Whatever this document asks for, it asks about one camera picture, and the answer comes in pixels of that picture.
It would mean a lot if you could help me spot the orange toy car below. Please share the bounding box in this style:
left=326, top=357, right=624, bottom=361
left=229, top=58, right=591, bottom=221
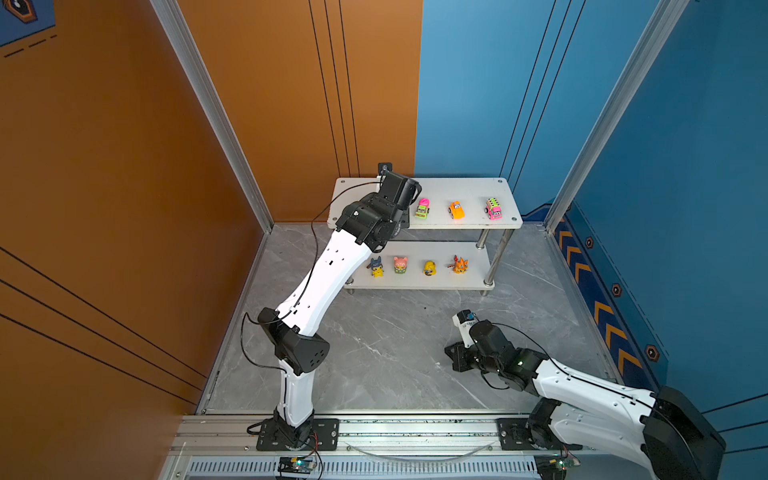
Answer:
left=449, top=201, right=465, bottom=220

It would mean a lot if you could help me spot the pink green toy figure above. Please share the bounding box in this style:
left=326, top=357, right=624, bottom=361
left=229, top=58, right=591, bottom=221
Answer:
left=393, top=256, right=408, bottom=274

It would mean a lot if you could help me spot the yellow pikachu toy figure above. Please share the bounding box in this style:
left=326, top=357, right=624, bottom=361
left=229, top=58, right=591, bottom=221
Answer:
left=367, top=256, right=384, bottom=278

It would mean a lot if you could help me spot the orange dragon toy figure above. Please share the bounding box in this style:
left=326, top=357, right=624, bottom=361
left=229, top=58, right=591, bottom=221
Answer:
left=448, top=255, right=469, bottom=274

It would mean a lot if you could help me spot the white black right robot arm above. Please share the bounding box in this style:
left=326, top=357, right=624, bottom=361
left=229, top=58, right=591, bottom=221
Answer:
left=445, top=310, right=726, bottom=479

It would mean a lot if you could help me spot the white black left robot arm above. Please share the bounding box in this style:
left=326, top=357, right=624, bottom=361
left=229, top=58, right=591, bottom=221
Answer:
left=257, top=172, right=422, bottom=449

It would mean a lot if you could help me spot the white two-tier shelf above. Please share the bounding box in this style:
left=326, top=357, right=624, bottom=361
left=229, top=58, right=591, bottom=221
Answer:
left=345, top=178, right=523, bottom=293

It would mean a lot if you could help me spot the right green circuit board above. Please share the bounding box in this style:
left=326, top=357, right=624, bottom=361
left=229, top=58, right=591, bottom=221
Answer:
left=535, top=455, right=581, bottom=480

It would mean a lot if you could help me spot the green circuit board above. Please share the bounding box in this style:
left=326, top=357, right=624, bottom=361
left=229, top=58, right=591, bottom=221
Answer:
left=535, top=455, right=581, bottom=480
left=277, top=456, right=319, bottom=479

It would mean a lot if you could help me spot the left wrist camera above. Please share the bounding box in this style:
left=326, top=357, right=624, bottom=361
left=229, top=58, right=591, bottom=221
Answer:
left=377, top=162, right=393, bottom=176

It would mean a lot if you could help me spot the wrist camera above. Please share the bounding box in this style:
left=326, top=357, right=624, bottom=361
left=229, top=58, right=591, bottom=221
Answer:
left=452, top=309, right=478, bottom=349
left=377, top=162, right=393, bottom=176

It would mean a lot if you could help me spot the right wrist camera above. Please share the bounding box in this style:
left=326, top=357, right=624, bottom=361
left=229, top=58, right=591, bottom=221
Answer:
left=452, top=309, right=478, bottom=349

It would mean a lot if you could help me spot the left aluminium corner post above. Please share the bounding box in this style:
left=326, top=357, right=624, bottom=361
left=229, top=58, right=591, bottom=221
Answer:
left=150, top=0, right=274, bottom=234

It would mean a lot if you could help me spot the aluminium corner post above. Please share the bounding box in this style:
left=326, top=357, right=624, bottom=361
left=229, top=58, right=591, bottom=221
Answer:
left=150, top=0, right=274, bottom=234
left=543, top=0, right=689, bottom=235

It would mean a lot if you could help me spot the right aluminium corner post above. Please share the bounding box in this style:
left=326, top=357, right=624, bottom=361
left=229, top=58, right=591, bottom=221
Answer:
left=543, top=0, right=689, bottom=235

